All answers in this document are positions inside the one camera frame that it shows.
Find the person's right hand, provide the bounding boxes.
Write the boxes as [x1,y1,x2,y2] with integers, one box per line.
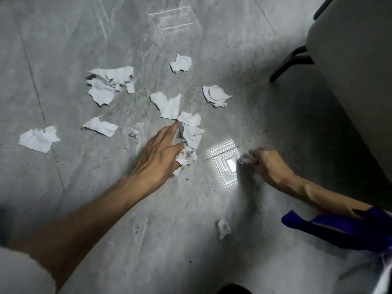
[249,148,298,192]

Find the person's left hand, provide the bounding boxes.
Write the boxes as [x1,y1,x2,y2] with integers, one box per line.
[127,121,185,189]

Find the paper scrap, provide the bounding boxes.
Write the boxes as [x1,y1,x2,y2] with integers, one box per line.
[237,153,258,165]

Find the torn white paper scraps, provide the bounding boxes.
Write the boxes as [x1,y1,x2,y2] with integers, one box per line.
[18,54,233,241]

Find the person's right forearm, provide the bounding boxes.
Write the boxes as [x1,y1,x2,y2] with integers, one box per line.
[285,176,376,219]

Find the person's left forearm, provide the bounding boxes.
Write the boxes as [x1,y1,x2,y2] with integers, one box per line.
[7,176,152,291]

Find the person's blue shorts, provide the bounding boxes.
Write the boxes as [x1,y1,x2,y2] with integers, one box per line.
[281,206,392,258]

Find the person's black shoe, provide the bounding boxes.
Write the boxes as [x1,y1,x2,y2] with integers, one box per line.
[216,283,253,294]

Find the black chair leg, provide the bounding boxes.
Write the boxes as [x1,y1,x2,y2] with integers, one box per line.
[313,0,336,21]
[269,45,315,82]

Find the grey upholstered chair seat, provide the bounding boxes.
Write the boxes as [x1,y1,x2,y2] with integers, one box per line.
[306,0,392,184]

